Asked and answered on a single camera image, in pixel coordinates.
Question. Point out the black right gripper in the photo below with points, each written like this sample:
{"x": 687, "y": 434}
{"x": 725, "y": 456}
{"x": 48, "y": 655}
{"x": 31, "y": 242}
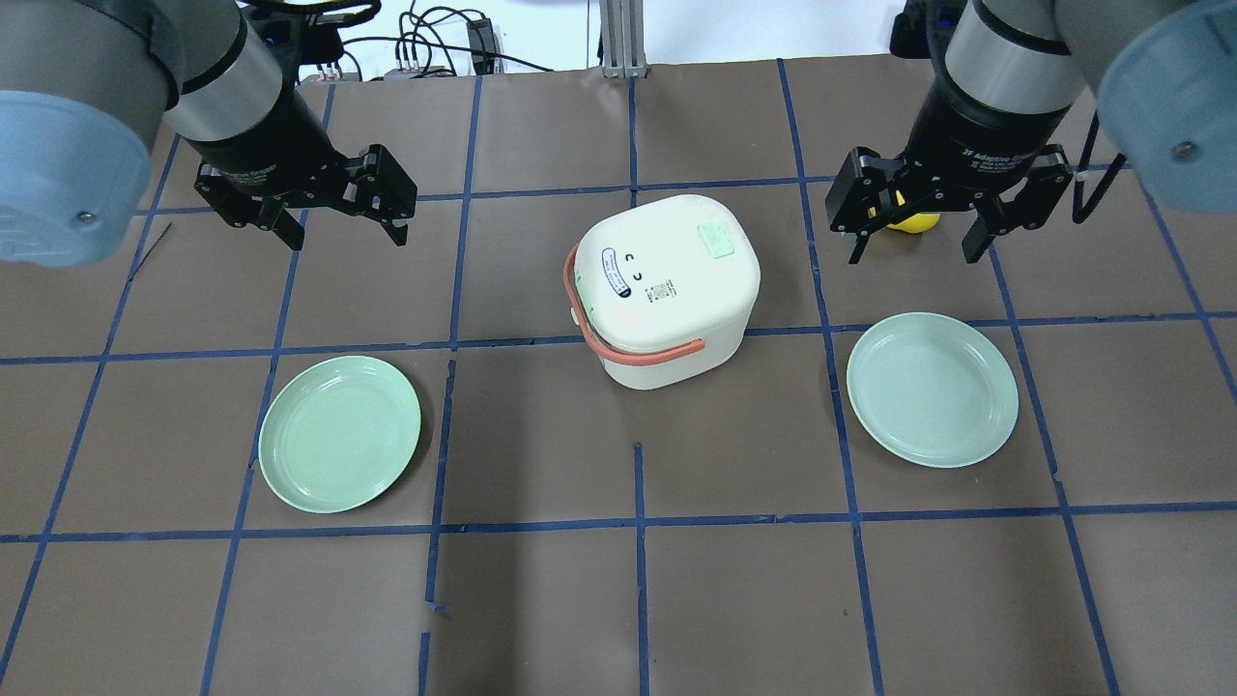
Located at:
{"x": 976, "y": 137}

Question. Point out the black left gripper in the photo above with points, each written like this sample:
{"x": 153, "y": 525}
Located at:
{"x": 263, "y": 140}

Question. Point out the white rice cooker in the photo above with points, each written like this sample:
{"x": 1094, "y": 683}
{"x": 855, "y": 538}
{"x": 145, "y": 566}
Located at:
{"x": 663, "y": 292}

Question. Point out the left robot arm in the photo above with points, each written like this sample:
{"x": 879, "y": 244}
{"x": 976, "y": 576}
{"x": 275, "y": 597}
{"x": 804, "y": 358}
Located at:
{"x": 87, "y": 85}

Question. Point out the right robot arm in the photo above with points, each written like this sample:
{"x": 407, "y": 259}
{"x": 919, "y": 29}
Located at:
{"x": 1032, "y": 97}

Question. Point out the yellow toy bell pepper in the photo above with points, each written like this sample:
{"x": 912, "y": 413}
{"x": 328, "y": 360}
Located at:
{"x": 916, "y": 222}

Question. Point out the green plate robot left side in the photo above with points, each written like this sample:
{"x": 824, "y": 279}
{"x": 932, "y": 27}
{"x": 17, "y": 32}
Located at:
{"x": 932, "y": 390}

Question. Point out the green plate robot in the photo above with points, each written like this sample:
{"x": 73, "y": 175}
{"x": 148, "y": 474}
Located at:
{"x": 932, "y": 390}
{"x": 339, "y": 434}

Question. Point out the green plate robot right side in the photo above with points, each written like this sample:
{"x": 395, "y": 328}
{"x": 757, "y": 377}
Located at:
{"x": 339, "y": 434}

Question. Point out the black power adapter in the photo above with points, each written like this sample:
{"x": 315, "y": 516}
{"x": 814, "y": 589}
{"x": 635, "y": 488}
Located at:
{"x": 483, "y": 45}

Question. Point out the aluminium frame post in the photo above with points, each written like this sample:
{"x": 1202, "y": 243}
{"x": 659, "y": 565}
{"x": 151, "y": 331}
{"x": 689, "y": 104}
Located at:
{"x": 622, "y": 38}

